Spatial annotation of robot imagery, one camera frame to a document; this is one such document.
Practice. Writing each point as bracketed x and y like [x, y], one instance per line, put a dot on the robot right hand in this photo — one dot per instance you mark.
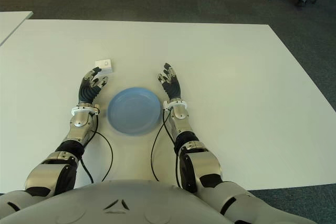
[173, 89]

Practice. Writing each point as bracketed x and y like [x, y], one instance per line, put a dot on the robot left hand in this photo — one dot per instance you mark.
[88, 93]

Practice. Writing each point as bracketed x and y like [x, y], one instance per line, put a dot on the white wall charger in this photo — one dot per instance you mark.
[106, 65]

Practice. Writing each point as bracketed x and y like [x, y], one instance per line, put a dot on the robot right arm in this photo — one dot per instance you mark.
[204, 163]

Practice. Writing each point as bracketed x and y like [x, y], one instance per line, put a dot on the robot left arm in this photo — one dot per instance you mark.
[78, 123]

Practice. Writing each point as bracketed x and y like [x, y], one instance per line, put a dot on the blue plate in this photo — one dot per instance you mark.
[134, 111]

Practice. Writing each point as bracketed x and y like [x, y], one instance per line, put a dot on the white side table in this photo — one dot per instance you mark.
[10, 24]

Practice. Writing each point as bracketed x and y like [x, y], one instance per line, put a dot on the grey robot torso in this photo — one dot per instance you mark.
[118, 203]

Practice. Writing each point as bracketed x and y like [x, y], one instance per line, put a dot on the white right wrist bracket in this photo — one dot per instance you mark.
[168, 104]

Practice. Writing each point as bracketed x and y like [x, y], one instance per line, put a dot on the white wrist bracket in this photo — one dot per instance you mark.
[81, 108]
[168, 104]

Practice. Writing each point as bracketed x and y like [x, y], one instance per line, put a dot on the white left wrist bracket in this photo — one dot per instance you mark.
[81, 108]

